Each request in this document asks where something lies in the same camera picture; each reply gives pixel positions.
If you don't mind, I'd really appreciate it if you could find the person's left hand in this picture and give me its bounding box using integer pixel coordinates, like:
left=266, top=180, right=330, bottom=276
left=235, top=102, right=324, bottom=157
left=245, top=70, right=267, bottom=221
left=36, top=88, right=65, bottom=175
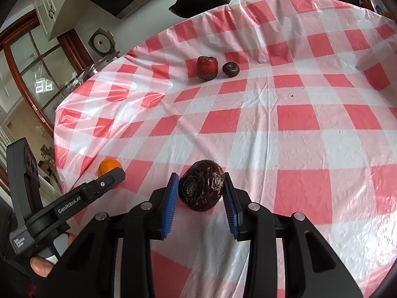
left=30, top=255, right=56, bottom=278

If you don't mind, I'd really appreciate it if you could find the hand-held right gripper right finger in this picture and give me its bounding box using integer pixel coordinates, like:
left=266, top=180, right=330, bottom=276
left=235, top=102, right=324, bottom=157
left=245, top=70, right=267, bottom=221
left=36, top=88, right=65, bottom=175
left=222, top=172, right=363, bottom=298

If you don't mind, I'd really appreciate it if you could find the brown wooden door frame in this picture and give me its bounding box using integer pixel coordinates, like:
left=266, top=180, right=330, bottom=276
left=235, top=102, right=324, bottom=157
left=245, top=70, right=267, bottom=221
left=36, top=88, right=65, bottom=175
left=0, top=9, right=94, bottom=193

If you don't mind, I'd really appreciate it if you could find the octagonal grey wall device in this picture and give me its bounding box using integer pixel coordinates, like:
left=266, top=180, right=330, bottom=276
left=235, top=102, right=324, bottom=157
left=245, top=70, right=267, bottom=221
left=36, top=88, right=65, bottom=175
left=88, top=28, right=116, bottom=58

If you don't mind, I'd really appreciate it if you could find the dark brown water chestnut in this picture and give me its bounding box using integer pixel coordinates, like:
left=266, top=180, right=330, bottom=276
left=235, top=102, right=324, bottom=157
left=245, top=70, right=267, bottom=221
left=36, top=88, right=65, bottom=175
left=178, top=159, right=225, bottom=212
left=222, top=62, right=240, bottom=77

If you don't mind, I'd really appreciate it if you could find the orange tangerine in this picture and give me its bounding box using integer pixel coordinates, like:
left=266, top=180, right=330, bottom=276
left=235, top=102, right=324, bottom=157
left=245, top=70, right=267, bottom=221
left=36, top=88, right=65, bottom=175
left=98, top=158, right=122, bottom=190

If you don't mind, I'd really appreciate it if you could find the red checked plastic tablecloth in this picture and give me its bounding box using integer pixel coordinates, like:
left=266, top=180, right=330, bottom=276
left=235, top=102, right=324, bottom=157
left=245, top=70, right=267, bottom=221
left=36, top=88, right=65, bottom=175
left=53, top=0, right=397, bottom=298

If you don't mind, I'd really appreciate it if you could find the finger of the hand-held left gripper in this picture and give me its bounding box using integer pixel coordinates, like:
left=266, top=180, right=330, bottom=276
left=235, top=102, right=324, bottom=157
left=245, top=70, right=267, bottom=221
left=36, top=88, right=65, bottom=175
left=54, top=168, right=126, bottom=215

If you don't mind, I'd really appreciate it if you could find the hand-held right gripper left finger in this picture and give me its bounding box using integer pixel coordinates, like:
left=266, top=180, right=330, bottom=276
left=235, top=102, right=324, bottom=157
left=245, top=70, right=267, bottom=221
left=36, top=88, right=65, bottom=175
left=40, top=172, right=180, bottom=298

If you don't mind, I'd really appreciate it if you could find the white wall cabinet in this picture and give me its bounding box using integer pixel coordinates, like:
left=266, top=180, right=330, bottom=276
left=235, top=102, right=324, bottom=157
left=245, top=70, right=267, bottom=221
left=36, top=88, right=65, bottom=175
left=33, top=0, right=78, bottom=35

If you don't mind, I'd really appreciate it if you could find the small dark red apple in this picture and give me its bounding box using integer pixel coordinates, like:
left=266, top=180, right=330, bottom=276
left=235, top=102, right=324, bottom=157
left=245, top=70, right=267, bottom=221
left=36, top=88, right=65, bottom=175
left=197, top=56, right=217, bottom=80

